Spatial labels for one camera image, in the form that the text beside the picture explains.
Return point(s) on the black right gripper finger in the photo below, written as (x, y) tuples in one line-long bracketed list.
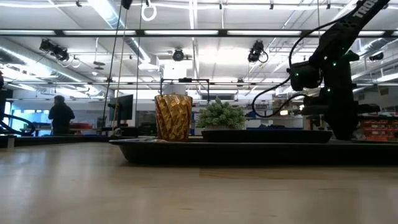
[(342, 130)]

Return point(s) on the black round plate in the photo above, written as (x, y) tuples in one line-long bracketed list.
[(264, 137)]

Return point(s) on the black textured serving tray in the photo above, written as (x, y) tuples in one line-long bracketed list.
[(217, 154)]

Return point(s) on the amber faceted plastic cup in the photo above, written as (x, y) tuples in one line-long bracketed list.
[(173, 118)]

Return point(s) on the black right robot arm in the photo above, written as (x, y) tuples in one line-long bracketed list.
[(342, 31)]

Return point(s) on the shelf with orange bins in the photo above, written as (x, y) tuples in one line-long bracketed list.
[(379, 130)]

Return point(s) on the green potted plant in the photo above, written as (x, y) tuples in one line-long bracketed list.
[(220, 115)]

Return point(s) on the white pillar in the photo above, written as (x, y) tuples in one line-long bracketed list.
[(174, 89)]

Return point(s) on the round black ceiling fixture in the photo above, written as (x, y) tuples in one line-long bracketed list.
[(178, 55)]

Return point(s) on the black overhead light bar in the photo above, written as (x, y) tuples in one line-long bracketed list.
[(140, 32)]

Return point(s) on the black computer monitor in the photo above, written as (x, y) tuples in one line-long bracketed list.
[(122, 107)]

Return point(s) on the red boxes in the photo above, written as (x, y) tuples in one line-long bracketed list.
[(82, 126)]

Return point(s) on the person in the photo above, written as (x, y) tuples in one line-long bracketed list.
[(60, 116)]

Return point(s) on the black ceiling-mounted device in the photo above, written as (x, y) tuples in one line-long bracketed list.
[(54, 49)]

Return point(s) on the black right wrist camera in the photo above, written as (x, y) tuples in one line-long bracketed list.
[(312, 105)]

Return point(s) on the black overhead camera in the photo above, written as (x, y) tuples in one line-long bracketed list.
[(256, 51)]

